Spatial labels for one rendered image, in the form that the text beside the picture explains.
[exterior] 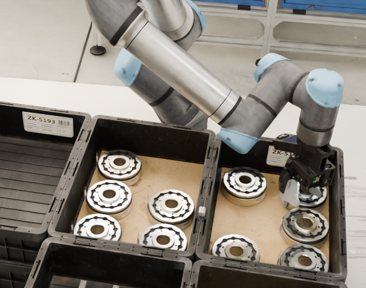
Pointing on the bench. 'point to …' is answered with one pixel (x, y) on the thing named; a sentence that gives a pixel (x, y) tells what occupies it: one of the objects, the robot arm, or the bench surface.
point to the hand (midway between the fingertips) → (292, 197)
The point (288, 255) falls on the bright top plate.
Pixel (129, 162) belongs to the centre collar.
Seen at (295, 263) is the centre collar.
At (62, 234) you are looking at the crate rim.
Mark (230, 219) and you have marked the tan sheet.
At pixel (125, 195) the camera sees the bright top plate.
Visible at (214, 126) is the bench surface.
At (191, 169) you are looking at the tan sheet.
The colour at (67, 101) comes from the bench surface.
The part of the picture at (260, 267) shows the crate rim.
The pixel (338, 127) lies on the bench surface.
